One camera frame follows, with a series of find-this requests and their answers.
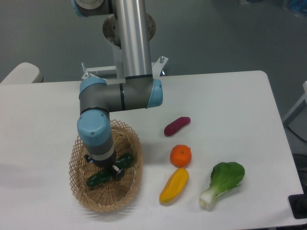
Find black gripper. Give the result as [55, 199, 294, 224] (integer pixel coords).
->
[83, 152, 125, 179]

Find dark green cucumber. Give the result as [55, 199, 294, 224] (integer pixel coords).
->
[86, 153, 133, 187]

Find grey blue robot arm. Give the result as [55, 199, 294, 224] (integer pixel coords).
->
[72, 0, 163, 178]

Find woven wicker basket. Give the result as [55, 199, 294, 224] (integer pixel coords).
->
[69, 120, 143, 212]

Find yellow pepper toy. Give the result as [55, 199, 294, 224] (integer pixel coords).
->
[159, 168, 189, 205]

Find orange pumpkin toy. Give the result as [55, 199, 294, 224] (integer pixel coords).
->
[170, 145, 192, 168]

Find purple sweet potato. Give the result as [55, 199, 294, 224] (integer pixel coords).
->
[164, 116, 191, 137]

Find white chair armrest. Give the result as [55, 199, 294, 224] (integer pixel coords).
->
[1, 62, 44, 85]

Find green bok choy toy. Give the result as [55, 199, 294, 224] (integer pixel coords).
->
[199, 162, 245, 210]

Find black device at edge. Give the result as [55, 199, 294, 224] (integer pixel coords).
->
[288, 194, 307, 219]

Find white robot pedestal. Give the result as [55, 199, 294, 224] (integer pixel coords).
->
[81, 13, 169, 84]

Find white frame at right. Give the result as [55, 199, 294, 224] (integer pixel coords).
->
[282, 81, 307, 127]

